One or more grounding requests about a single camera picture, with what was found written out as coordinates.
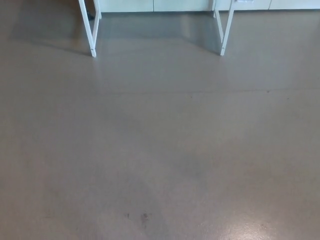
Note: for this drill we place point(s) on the white table leg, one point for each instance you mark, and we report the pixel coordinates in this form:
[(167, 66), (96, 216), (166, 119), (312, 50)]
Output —
[(228, 27), (88, 27)]

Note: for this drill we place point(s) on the small black floor object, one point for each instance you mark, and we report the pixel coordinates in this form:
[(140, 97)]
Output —
[(90, 16)]

